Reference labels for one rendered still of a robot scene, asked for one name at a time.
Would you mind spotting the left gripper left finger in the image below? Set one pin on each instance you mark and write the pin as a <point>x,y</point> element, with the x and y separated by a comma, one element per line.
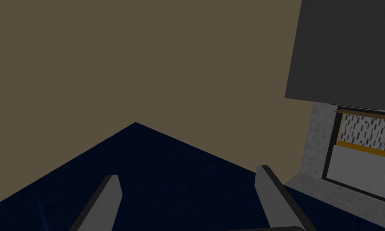
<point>107,205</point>

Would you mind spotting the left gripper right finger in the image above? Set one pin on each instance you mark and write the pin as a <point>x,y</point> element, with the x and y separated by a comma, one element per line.
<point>275,202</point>

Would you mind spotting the dark blue table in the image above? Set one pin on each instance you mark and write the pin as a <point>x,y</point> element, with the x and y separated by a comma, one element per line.
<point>166,179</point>

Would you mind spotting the black framed window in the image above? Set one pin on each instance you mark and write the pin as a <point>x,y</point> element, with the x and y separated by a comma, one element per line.
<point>359,166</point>

